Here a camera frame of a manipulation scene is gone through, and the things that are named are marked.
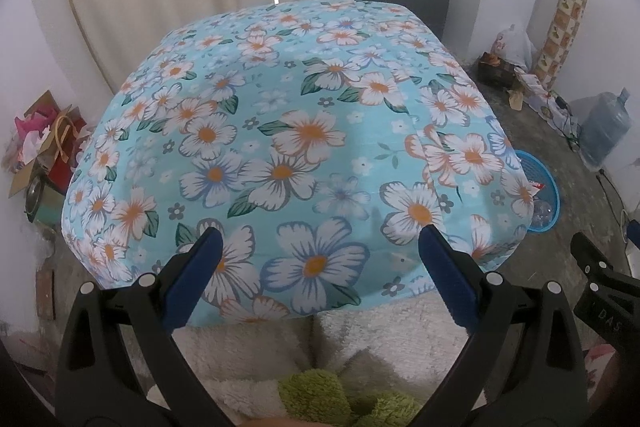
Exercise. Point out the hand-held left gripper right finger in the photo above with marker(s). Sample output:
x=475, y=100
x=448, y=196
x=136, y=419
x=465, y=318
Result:
x=447, y=277

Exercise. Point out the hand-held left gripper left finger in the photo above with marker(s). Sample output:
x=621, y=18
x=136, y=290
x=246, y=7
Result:
x=197, y=277

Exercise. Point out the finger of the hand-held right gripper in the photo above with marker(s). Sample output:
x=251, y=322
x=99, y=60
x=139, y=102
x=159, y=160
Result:
x=590, y=257

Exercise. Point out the blue plastic basket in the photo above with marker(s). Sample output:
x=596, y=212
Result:
x=545, y=172

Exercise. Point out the white fluffy garment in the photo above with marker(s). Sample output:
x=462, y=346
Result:
x=260, y=357

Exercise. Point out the large blue water jug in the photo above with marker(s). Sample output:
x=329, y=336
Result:
x=602, y=127

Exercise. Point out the printed cloth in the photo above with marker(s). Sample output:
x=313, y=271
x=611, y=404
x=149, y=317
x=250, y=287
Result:
x=547, y=102

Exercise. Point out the green fluffy cloth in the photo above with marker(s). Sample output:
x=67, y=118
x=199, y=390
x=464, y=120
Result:
x=320, y=392

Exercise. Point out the brown paper scrap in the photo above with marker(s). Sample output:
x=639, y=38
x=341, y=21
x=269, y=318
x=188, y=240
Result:
x=516, y=99

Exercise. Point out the red gift bag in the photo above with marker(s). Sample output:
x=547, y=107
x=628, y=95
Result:
x=62, y=167

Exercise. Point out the floral blue tablecloth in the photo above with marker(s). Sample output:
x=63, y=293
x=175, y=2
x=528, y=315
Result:
x=300, y=132

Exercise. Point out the round metal lid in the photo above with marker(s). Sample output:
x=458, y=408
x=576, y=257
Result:
x=35, y=202

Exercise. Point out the open cardboard box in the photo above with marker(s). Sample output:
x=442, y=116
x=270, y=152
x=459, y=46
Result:
x=20, y=179

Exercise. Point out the dark basket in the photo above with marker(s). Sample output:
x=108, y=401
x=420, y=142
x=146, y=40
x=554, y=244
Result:
x=500, y=74

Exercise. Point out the white plastic bag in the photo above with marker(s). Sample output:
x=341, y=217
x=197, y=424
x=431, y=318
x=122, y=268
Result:
x=515, y=47

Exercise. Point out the pink crumpled paper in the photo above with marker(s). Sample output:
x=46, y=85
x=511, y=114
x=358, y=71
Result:
x=30, y=127

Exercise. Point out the tall patterned box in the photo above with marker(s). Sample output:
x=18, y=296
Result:
x=562, y=32

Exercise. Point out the grey cabinet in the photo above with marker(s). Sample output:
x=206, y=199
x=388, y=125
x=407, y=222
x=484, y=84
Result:
x=430, y=7

